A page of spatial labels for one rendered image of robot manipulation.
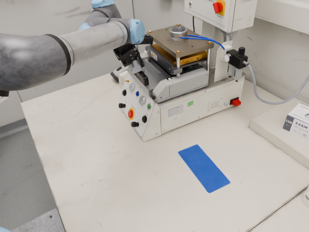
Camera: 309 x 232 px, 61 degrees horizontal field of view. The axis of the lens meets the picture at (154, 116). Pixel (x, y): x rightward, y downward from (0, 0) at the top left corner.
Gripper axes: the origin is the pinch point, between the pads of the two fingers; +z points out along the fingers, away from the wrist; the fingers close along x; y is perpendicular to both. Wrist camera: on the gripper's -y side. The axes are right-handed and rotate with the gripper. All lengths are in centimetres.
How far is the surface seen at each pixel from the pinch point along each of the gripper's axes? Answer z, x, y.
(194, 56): 1.5, 10.3, -20.1
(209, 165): 26.2, 41.4, 1.8
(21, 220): 65, -29, 114
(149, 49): -1.5, -9.0, -8.2
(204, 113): 28.0, 17.0, -13.1
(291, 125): 31, 46, -35
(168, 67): -0.7, 9.8, -7.9
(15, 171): 65, -77, 114
